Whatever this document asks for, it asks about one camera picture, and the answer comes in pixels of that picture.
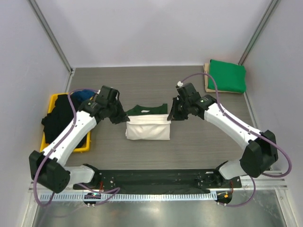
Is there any white and green raglan t-shirt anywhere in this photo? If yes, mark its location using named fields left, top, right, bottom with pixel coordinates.
left=125, top=104, right=171, bottom=140

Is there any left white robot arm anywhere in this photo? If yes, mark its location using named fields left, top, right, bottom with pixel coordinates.
left=29, top=86, right=129, bottom=193

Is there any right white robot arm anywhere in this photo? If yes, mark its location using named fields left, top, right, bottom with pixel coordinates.
left=167, top=82, right=278, bottom=187

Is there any blue garment in bin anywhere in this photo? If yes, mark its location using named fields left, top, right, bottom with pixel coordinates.
left=71, top=89, right=96, bottom=102

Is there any folded beige t-shirt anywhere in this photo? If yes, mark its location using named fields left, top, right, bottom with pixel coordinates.
left=203, top=63, right=239, bottom=94

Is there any folded bright green t-shirt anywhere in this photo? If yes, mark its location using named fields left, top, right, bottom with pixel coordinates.
left=209, top=59, right=246, bottom=93

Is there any black t-shirt in bin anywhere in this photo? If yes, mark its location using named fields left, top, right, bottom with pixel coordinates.
left=40, top=90, right=94, bottom=150

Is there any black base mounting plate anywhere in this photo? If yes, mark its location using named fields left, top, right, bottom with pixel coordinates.
left=87, top=169, right=242, bottom=195

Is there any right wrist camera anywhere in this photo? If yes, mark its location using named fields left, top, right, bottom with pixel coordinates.
left=176, top=81, right=184, bottom=88

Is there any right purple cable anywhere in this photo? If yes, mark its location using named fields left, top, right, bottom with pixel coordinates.
left=177, top=72, right=292, bottom=208

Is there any purple cable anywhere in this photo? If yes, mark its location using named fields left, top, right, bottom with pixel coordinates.
left=177, top=72, right=292, bottom=208
left=33, top=88, right=121, bottom=208

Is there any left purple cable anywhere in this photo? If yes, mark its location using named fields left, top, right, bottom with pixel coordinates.
left=33, top=88, right=121, bottom=208

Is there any slotted cable duct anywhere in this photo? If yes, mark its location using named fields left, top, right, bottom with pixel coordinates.
left=53, top=191, right=217, bottom=202

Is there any left aluminium corner post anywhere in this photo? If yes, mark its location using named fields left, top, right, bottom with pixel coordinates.
left=28, top=0, right=73, bottom=74

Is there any aluminium corner post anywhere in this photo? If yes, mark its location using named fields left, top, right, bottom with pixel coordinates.
left=238, top=0, right=281, bottom=65
left=28, top=0, right=73, bottom=74

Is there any aluminium extrusion rail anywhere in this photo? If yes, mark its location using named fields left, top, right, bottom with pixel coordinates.
left=256, top=171, right=288, bottom=190

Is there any right aluminium corner post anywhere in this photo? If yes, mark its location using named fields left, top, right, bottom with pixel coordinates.
left=238, top=0, right=281, bottom=65

